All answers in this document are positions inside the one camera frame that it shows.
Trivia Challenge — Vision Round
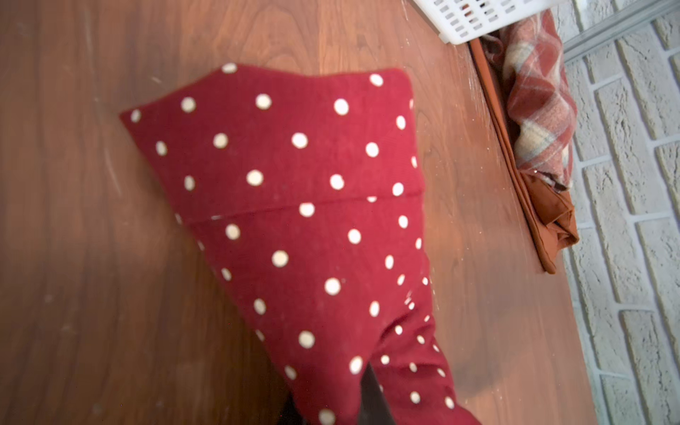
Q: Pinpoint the white plastic basket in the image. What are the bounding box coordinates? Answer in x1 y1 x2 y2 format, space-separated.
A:
414 0 560 45

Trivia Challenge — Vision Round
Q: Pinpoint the red plaid skirt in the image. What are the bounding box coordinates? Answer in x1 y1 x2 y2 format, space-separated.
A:
482 10 577 192

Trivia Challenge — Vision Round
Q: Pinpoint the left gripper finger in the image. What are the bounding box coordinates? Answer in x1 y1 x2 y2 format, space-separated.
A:
277 366 396 425

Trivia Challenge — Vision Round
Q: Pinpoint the orange brown skirt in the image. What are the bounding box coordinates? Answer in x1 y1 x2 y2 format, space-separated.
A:
469 40 579 274

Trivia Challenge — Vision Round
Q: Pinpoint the red polka dot skirt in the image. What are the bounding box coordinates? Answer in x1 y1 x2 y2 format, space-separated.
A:
120 63 476 424

